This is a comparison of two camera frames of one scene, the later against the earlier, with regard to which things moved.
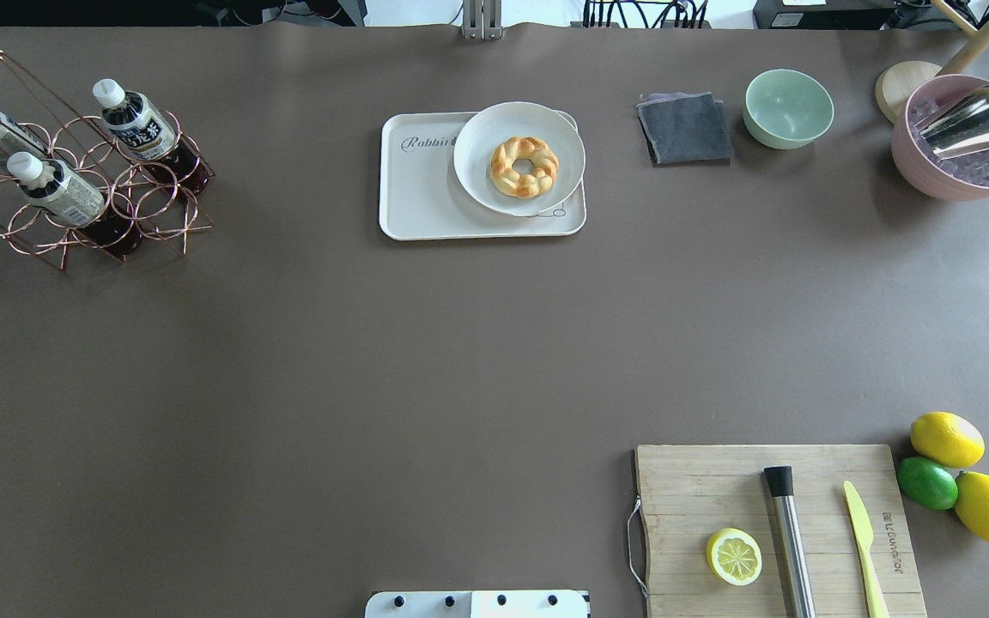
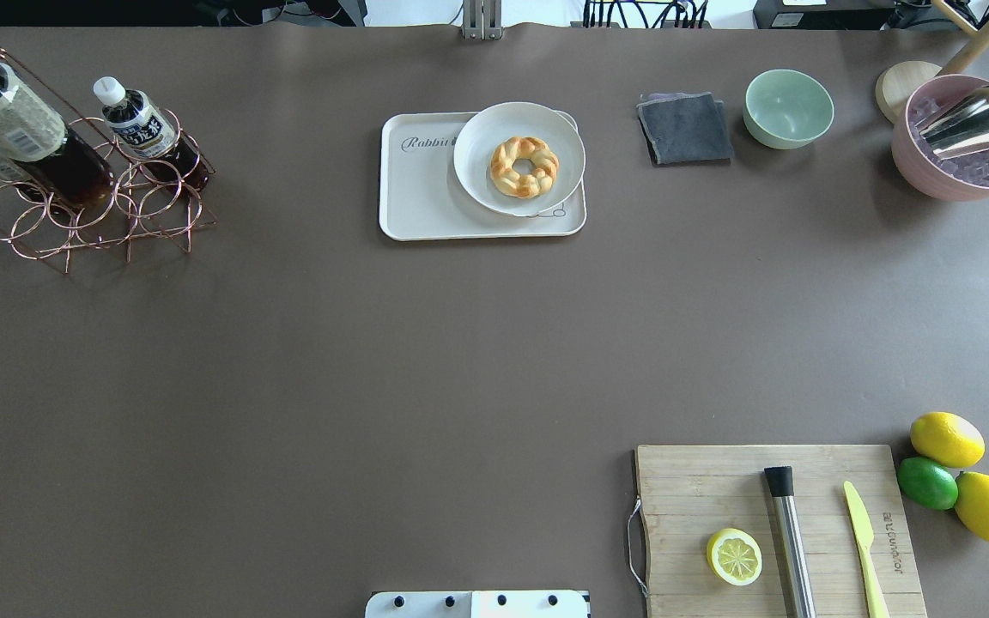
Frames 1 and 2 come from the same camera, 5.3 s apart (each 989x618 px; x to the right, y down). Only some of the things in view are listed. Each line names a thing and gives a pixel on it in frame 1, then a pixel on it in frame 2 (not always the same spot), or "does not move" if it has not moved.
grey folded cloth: [685, 129] does not move
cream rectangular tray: [421, 196] does not move
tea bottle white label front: [63, 193] → [4, 117]
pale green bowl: [786, 109] does not move
